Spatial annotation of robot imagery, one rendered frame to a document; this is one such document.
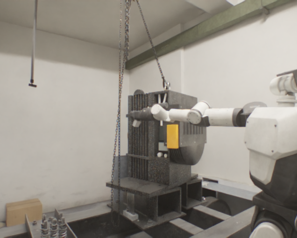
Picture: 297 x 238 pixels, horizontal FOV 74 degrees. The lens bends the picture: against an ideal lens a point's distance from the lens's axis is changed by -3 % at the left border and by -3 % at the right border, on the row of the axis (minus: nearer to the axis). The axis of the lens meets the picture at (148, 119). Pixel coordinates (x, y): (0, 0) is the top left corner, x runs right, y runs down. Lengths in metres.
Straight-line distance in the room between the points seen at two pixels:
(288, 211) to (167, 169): 0.94
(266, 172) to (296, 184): 0.09
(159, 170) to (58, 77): 2.58
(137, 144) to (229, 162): 1.26
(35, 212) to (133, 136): 2.08
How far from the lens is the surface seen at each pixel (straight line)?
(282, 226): 0.84
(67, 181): 3.73
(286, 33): 2.46
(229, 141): 2.56
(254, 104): 1.00
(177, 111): 1.16
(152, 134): 1.61
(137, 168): 1.77
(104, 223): 1.87
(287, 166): 0.73
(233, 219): 1.72
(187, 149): 1.52
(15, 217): 3.35
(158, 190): 1.47
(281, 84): 0.82
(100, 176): 3.91
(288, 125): 0.69
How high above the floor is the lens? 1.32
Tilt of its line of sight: 3 degrees up
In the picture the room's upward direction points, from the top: straight up
